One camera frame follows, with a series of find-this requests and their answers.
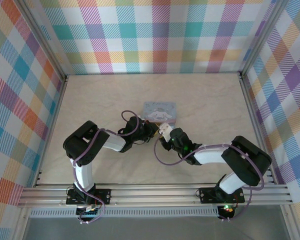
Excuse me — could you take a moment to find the blue cartoon tin box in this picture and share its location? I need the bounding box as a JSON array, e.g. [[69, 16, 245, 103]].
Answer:
[[141, 100, 179, 126]]

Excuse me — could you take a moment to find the wide aluminium base beam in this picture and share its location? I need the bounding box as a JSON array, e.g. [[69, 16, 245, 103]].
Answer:
[[17, 183, 294, 208]]

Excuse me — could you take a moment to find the small controller board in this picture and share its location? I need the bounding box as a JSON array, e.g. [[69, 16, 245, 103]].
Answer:
[[219, 204, 235, 214], [77, 204, 102, 217]]

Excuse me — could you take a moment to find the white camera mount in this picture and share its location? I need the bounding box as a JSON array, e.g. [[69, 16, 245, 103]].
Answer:
[[158, 122, 173, 143]]

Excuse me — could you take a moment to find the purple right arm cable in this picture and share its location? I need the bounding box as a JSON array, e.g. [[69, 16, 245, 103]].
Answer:
[[153, 136, 267, 222]]

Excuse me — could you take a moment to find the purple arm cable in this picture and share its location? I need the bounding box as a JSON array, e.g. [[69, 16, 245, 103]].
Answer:
[[153, 136, 267, 222], [71, 109, 142, 225]]

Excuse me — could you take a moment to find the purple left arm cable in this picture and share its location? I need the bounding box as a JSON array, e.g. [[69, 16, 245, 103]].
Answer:
[[71, 109, 142, 225]]

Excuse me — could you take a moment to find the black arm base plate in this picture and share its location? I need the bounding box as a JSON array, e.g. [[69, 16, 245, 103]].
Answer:
[[198, 187, 246, 204], [65, 188, 113, 205]]

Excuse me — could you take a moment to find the grey slotted cable duct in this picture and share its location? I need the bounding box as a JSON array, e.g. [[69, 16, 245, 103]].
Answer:
[[29, 207, 222, 218]]

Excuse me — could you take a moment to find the aluminium side rail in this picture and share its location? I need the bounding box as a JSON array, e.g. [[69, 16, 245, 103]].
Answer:
[[33, 74, 70, 188], [238, 72, 281, 187]]

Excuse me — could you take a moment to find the aluminium frame post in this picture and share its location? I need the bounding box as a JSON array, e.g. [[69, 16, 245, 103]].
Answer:
[[238, 0, 290, 76], [18, 0, 69, 81]]

